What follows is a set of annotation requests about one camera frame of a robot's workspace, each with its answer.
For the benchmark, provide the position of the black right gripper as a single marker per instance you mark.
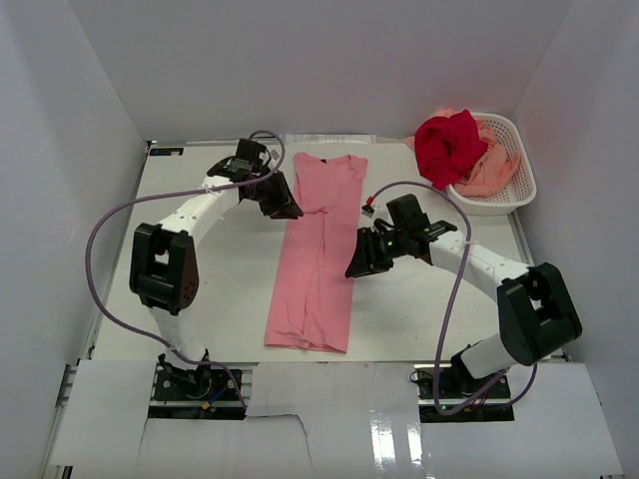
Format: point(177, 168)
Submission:
point(366, 258)

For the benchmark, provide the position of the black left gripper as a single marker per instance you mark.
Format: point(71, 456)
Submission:
point(284, 206)

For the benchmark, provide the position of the pink t-shirt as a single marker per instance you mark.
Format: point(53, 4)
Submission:
point(312, 298)

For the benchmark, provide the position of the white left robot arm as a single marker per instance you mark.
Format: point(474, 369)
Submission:
point(164, 272)

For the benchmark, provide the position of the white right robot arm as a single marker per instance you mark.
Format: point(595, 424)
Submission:
point(536, 314)

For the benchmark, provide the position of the white paper label sheet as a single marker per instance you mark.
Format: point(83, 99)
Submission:
point(327, 139)

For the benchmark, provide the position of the red t-shirt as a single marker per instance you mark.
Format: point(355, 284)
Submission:
point(446, 148)

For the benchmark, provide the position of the peach orange t-shirt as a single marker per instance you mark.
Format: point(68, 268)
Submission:
point(454, 148)

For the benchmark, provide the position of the white plastic laundry basket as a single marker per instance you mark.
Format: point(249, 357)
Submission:
point(502, 180)

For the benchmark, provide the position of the white cardboard front cover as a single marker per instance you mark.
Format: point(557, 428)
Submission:
point(331, 420)

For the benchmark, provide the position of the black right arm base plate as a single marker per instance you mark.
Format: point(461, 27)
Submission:
point(454, 390)

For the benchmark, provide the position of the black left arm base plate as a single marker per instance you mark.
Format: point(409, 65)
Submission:
point(204, 383)

